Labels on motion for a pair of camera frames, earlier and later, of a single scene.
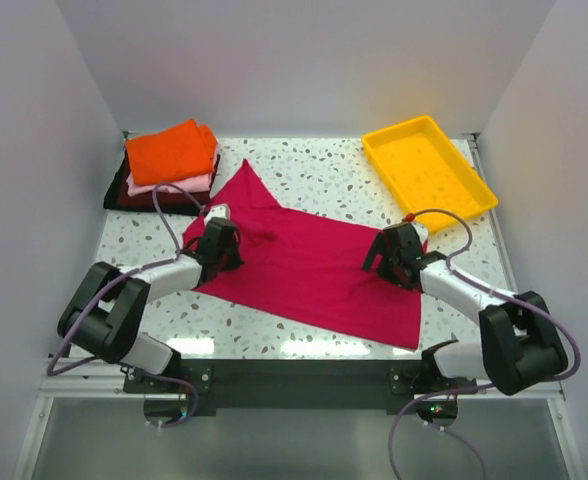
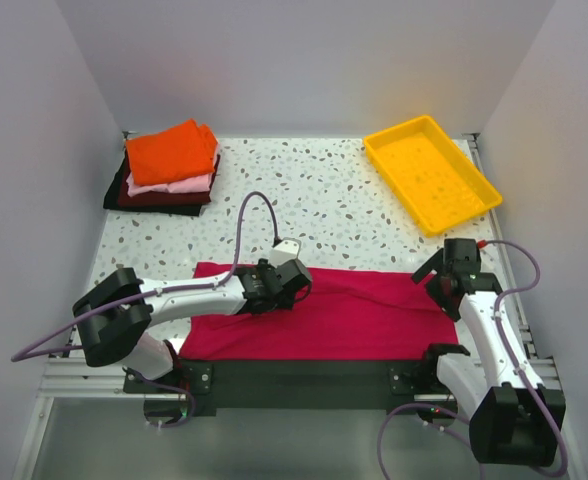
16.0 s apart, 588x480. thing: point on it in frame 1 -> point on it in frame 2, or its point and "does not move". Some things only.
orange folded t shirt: (181, 152) does not move
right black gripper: (379, 247) -> (436, 263)
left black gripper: (236, 260) -> (264, 266)
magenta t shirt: (306, 263) -> (349, 314)
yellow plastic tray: (425, 171) does not move
